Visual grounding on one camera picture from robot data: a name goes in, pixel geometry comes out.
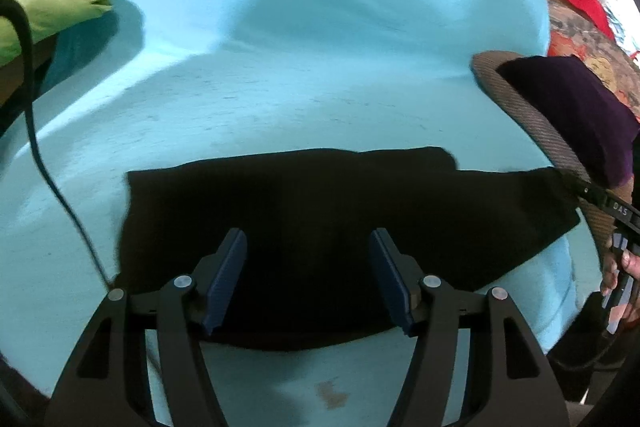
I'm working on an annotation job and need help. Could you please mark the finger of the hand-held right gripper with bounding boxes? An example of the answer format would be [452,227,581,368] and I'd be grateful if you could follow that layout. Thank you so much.
[552,167,610,212]

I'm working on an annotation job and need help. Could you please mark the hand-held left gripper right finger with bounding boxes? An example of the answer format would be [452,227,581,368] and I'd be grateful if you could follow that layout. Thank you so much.
[369,228,571,427]

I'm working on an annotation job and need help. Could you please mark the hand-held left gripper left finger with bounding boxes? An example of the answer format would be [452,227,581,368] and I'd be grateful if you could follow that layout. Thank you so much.
[44,228,248,427]

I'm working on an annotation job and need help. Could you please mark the black pants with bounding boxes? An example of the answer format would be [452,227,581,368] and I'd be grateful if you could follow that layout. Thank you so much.
[116,147,582,352]

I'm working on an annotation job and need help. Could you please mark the person's right hand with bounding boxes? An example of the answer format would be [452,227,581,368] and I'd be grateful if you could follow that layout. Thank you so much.
[600,247,640,299]

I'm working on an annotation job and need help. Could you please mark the dark purple cloth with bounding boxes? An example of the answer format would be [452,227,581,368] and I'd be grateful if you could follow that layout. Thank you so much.
[496,55,640,188]

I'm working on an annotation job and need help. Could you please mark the woven basket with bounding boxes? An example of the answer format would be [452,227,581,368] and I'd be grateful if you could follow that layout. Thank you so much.
[472,51,640,268]

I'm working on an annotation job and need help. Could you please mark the patterned orange blanket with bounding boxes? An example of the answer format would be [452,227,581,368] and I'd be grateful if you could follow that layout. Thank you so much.
[547,0,640,108]

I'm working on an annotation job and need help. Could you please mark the red cloth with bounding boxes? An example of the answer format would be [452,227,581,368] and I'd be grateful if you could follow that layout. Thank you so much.
[544,0,617,40]

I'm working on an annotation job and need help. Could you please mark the turquoise fleece blanket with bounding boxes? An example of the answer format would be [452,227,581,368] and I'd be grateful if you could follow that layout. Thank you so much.
[0,0,591,427]

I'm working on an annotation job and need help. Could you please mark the black cable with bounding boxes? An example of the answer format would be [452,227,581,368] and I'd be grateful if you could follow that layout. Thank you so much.
[0,0,115,289]

